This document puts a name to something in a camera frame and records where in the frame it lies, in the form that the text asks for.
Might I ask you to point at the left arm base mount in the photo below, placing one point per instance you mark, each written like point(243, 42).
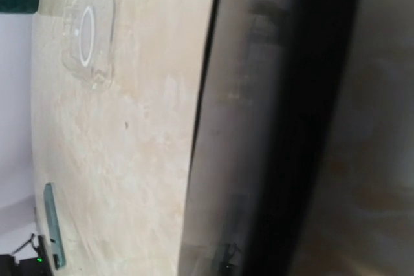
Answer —
point(35, 266)

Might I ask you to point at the teal-edged smartphone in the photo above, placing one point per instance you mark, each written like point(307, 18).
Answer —
point(56, 243)

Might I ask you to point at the black phone case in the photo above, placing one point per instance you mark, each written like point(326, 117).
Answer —
point(270, 78)

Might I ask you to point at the clear camera-cutout phone case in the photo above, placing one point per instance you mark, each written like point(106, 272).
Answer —
point(89, 29)

